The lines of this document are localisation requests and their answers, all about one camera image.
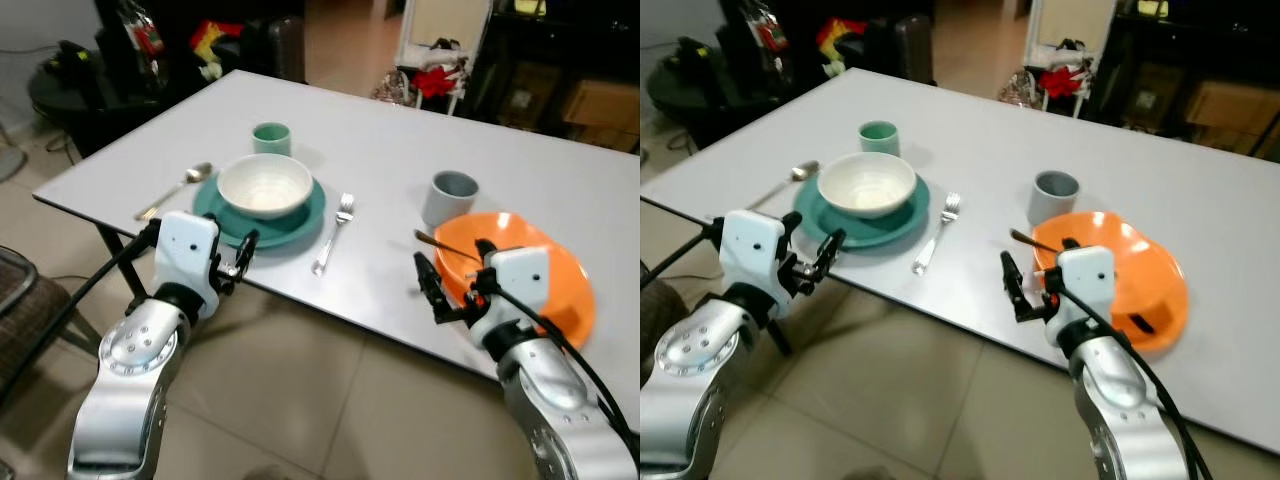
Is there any grey ceramic cup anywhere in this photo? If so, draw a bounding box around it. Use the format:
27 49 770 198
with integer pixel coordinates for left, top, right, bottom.
421 171 480 229
1028 170 1081 226

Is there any dark brown spoon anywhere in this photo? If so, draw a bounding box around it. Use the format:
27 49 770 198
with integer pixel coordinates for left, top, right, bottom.
1009 228 1063 253
414 229 483 263

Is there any teal round plate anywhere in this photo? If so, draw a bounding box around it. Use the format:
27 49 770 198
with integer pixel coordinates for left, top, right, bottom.
192 172 327 250
793 172 931 250

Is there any white ceramic bowl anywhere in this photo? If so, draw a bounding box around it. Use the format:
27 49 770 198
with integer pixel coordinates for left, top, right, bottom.
817 151 917 220
217 153 314 221

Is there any silver metal spoon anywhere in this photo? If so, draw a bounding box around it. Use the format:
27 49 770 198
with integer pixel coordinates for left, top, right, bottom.
135 162 214 222
745 160 821 211

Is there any orange round plate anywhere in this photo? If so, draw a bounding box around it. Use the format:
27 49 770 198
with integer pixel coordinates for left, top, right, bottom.
1032 211 1190 352
433 211 598 351

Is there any silver metal fork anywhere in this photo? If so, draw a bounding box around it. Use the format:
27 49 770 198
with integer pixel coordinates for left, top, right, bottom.
912 192 962 276
311 193 356 276

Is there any metal framed woven chair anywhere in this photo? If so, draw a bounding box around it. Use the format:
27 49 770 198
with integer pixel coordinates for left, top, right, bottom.
640 280 683 373
0 245 103 403

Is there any green ceramic cup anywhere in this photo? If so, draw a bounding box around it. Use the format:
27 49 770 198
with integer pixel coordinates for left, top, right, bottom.
252 122 293 158
858 120 900 158

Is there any white rectangular dining table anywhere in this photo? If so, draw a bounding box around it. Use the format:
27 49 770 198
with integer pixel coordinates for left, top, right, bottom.
640 66 1280 456
33 68 641 401

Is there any black round side table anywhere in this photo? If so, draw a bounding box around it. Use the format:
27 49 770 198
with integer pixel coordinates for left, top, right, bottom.
28 50 201 158
645 50 811 151

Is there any red cloth item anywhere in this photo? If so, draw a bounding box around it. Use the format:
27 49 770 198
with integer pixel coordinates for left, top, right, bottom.
412 62 467 100
1038 65 1087 100

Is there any brown cardboard box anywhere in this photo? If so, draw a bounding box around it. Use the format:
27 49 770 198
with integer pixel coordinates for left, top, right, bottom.
562 80 641 133
1185 80 1280 138

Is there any black telephone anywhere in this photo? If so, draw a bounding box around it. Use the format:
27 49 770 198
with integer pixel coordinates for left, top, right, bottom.
675 37 723 78
55 40 103 79

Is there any red and yellow toy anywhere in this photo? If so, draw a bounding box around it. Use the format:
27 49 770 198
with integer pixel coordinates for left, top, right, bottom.
815 17 867 77
190 18 247 81

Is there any dark brown chair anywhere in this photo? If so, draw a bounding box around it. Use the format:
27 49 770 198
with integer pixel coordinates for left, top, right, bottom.
240 14 307 86
866 14 937 87

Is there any black shelf cabinet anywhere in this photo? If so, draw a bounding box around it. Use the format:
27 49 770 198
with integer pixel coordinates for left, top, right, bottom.
1090 0 1280 163
470 0 641 153

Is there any white framed beige board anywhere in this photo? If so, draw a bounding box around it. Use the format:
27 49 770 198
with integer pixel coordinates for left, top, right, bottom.
1022 0 1117 118
397 0 492 117

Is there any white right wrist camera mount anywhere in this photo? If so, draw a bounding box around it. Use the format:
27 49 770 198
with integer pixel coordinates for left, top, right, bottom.
1043 245 1117 349
468 246 552 349

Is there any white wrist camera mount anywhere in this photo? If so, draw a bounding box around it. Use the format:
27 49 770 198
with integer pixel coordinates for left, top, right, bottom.
468 246 552 349
1043 245 1117 349
718 209 788 296
153 210 222 301

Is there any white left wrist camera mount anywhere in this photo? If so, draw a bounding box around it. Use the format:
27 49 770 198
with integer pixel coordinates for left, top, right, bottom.
153 210 222 301
718 209 788 296

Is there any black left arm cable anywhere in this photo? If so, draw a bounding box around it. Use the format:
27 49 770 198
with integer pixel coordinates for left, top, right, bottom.
640 230 716 291
0 228 156 391

